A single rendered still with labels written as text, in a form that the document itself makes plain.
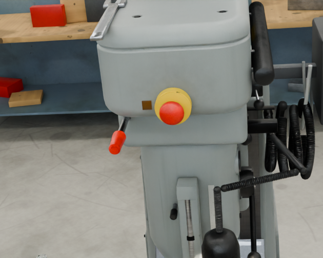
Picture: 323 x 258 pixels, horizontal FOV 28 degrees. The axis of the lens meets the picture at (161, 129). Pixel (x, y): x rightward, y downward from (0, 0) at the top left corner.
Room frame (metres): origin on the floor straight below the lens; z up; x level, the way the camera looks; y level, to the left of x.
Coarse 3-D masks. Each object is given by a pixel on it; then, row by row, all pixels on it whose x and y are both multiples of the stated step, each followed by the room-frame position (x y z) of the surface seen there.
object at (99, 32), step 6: (108, 0) 1.19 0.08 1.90; (126, 0) 1.18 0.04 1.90; (108, 6) 1.14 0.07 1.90; (114, 6) 1.14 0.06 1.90; (120, 6) 1.15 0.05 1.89; (108, 12) 1.09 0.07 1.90; (114, 12) 1.09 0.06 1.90; (102, 18) 1.06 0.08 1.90; (108, 18) 1.05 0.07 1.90; (102, 24) 1.02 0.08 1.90; (108, 24) 1.02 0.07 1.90; (96, 30) 0.98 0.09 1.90; (102, 30) 0.98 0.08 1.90; (90, 36) 0.96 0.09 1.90; (96, 36) 0.95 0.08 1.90; (102, 36) 0.95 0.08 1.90
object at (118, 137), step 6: (126, 120) 1.07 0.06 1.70; (120, 126) 1.04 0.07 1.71; (126, 126) 1.05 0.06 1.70; (114, 132) 1.01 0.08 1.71; (120, 132) 1.00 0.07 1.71; (114, 138) 0.98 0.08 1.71; (120, 138) 0.98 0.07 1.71; (114, 144) 0.96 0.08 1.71; (120, 144) 0.97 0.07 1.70; (114, 150) 0.96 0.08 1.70
